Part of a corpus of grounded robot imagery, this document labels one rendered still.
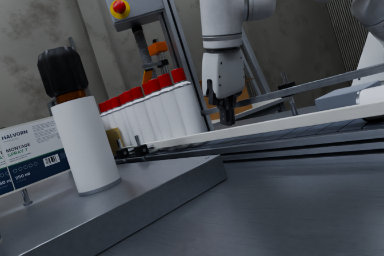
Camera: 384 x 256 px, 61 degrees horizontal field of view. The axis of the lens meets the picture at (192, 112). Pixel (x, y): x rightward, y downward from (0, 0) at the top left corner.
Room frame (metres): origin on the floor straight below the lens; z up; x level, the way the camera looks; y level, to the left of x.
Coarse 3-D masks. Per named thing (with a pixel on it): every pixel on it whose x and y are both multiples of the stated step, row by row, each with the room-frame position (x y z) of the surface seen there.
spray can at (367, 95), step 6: (360, 90) 0.52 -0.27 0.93; (366, 90) 0.50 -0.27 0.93; (372, 90) 0.50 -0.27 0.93; (378, 90) 0.49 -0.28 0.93; (360, 96) 0.50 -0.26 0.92; (366, 96) 0.50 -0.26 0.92; (372, 96) 0.49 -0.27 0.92; (378, 96) 0.48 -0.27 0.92; (360, 102) 0.50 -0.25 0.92; (366, 102) 0.49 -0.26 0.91; (366, 120) 0.51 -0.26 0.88; (372, 120) 0.51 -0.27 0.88
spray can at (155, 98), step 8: (152, 80) 0.91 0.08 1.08; (152, 88) 0.91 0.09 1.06; (160, 88) 0.91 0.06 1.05; (152, 96) 0.90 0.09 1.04; (152, 104) 0.91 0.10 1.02; (160, 104) 0.90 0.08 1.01; (160, 112) 0.90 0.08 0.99; (160, 120) 0.90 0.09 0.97; (160, 128) 0.91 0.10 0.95; (168, 128) 0.90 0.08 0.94; (168, 136) 0.90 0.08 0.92
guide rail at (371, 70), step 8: (352, 72) 0.55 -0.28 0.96; (360, 72) 0.54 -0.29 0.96; (368, 72) 0.53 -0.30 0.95; (376, 72) 0.53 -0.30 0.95; (320, 80) 0.60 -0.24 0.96; (328, 80) 0.59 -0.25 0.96; (336, 80) 0.58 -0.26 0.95; (344, 80) 0.57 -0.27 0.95; (288, 88) 0.65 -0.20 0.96; (296, 88) 0.64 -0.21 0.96; (304, 88) 0.63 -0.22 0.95; (312, 88) 0.61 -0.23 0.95; (264, 96) 0.70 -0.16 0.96; (272, 96) 0.68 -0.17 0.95; (280, 96) 0.67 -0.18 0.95; (240, 104) 0.75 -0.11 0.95; (248, 104) 0.74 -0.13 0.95; (208, 112) 0.84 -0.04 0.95; (216, 112) 0.82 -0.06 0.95
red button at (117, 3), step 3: (114, 3) 0.97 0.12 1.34; (117, 3) 0.97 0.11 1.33; (120, 3) 0.97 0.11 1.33; (123, 3) 0.97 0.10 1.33; (114, 6) 0.97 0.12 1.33; (117, 6) 0.97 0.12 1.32; (120, 6) 0.97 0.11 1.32; (123, 6) 0.97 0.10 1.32; (114, 9) 0.97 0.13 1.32; (117, 9) 0.97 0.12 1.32; (120, 9) 0.97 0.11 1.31; (123, 9) 0.97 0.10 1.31; (117, 12) 0.97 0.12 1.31; (120, 12) 0.97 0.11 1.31; (123, 12) 0.98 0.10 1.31
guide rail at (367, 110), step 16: (320, 112) 0.53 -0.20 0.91; (336, 112) 0.51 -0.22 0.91; (352, 112) 0.49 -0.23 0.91; (368, 112) 0.48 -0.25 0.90; (240, 128) 0.67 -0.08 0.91; (256, 128) 0.64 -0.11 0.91; (272, 128) 0.61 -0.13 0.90; (288, 128) 0.58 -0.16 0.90; (160, 144) 0.90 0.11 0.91; (176, 144) 0.85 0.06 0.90
